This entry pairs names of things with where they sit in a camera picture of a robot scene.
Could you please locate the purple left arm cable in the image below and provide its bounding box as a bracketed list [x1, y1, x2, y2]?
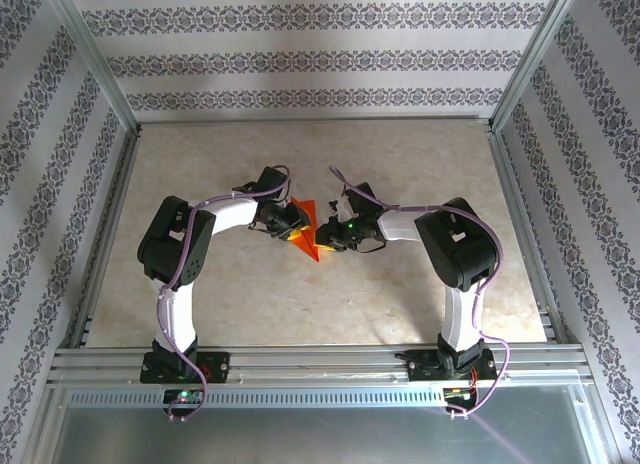
[157, 163, 292, 423]

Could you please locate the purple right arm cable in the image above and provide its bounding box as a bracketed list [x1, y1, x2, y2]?
[327, 164, 512, 420]

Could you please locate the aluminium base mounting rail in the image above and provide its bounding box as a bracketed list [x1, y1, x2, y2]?
[47, 346, 594, 385]

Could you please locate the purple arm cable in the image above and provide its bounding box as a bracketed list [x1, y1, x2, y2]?
[327, 164, 512, 420]
[157, 163, 292, 423]

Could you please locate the slotted grey cable duct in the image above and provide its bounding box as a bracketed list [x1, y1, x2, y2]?
[67, 387, 576, 409]

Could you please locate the grey metal sheet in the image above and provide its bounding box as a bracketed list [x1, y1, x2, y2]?
[42, 406, 601, 464]

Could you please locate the orange paper sheet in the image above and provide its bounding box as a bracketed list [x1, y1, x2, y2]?
[288, 196, 341, 263]

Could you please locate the long aluminium table edge rail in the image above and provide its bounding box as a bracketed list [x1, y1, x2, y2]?
[492, 128, 571, 345]
[67, 128, 141, 350]

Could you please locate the aluminium frame post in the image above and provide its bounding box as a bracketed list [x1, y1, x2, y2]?
[39, 0, 144, 135]
[487, 0, 589, 133]

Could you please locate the circuit board with green light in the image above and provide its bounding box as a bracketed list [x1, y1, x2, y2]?
[162, 388, 206, 405]

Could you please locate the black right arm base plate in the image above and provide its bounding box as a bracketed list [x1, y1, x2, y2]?
[407, 348, 499, 384]

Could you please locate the short aluminium table edge rail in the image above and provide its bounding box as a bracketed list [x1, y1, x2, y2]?
[134, 115, 496, 129]

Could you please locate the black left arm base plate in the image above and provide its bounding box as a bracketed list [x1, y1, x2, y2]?
[139, 351, 232, 385]

